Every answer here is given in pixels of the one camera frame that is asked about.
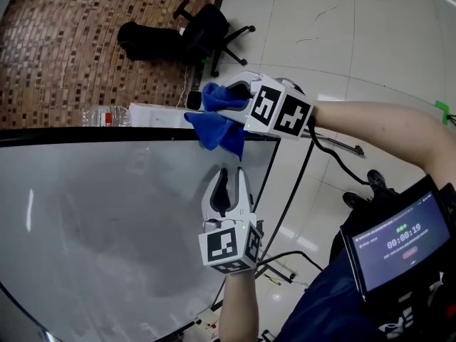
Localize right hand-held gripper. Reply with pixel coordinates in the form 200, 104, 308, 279
216, 72, 315, 141

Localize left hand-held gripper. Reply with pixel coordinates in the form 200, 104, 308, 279
197, 166, 264, 275

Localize blue cloth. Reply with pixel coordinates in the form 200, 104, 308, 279
184, 81, 250, 162

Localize person's right forearm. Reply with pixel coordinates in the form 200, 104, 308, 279
309, 100, 456, 206

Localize person's left forearm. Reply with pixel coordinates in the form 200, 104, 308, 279
217, 271, 259, 342

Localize white waste bin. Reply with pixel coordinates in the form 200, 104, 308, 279
187, 90, 204, 110

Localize black office chair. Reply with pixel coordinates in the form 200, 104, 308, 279
117, 0, 257, 78

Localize white water dispenser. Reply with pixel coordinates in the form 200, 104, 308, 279
128, 101, 204, 130

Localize person's black trousers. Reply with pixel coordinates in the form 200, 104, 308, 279
329, 187, 400, 263

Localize person's black left shoe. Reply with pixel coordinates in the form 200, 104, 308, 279
342, 190, 370, 210

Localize person's black shoe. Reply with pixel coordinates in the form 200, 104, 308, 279
342, 190, 370, 210
366, 169, 388, 192

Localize clear dispenser water jug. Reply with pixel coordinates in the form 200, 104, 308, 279
81, 105, 133, 128

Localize person's navy shirt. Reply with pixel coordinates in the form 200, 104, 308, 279
277, 247, 396, 342

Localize person's black right shoe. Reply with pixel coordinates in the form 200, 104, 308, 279
366, 169, 388, 192

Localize black chest monitor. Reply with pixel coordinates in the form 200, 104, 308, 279
340, 175, 455, 302

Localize green floor tape mark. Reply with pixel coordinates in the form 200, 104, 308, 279
435, 100, 456, 125

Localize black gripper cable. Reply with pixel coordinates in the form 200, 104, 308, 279
258, 249, 323, 272
308, 118, 398, 195

